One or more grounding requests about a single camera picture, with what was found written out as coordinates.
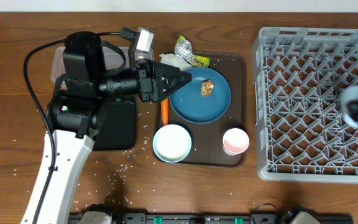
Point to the foil snack wrapper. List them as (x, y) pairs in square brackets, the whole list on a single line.
[(183, 49)]

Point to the grey dishwasher rack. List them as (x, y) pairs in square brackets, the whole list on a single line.
[(300, 133)]

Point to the small light blue cup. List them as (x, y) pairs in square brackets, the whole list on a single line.
[(346, 98)]

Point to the brown serving tray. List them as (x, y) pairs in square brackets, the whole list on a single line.
[(207, 139)]

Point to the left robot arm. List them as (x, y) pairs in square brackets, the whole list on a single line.
[(93, 108)]

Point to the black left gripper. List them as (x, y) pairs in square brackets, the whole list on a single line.
[(148, 81)]

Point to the orange carrot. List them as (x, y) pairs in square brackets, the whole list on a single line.
[(164, 106)]

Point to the white pink cup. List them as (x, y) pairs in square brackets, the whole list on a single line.
[(235, 141)]

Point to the white crumpled napkin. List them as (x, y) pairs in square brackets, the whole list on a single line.
[(173, 60)]

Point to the blue plate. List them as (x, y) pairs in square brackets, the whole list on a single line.
[(192, 106)]

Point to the light blue rice bowl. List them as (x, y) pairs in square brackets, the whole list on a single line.
[(172, 143)]

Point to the black plastic bin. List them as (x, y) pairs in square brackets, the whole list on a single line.
[(116, 125)]

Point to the brown food scrap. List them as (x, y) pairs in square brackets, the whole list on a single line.
[(207, 87)]

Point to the clear plastic bin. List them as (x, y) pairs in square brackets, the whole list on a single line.
[(111, 58)]

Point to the black rail at table edge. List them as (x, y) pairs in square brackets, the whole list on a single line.
[(101, 214)]

